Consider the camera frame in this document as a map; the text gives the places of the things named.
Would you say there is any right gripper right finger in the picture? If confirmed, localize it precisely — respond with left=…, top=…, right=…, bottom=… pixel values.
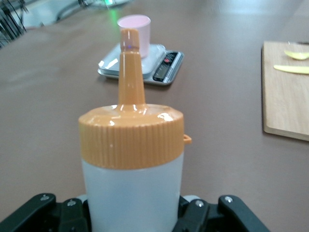
left=173, top=194, right=271, bottom=232

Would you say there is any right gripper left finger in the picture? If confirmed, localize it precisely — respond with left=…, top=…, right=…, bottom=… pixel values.
left=0, top=192, right=91, bottom=232

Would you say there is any sauce bottle with orange cap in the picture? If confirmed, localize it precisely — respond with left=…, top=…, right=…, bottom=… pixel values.
left=78, top=28, right=193, bottom=232

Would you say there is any pink plastic cup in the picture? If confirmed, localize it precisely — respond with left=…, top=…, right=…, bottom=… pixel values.
left=117, top=14, right=152, bottom=58

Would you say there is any brown table cover sheet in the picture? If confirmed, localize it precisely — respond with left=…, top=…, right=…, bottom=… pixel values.
left=0, top=0, right=309, bottom=232

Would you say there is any wooden cutting board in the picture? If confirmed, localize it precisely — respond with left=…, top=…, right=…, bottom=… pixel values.
left=261, top=41, right=309, bottom=142

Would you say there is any yellow plastic knife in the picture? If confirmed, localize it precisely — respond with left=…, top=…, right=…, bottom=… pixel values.
left=273, top=64, right=309, bottom=74

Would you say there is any silver digital kitchen scale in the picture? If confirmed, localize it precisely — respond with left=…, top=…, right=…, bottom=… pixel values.
left=98, top=43, right=184, bottom=87

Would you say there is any yellow plastic fork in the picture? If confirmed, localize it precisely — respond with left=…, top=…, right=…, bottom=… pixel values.
left=283, top=49, right=309, bottom=61

